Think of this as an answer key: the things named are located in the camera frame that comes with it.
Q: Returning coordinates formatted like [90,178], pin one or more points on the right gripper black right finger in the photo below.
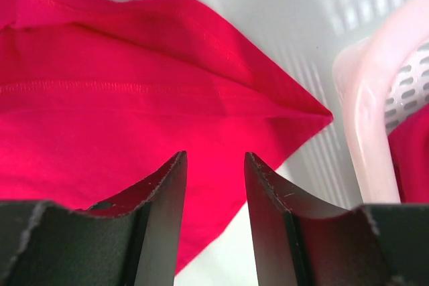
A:
[299,239]

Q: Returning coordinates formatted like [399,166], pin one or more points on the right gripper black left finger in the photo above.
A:
[130,238]

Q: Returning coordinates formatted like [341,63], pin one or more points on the red t shirt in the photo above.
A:
[95,94]
[408,144]

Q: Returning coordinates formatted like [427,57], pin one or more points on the white plastic perforated basket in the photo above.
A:
[381,81]

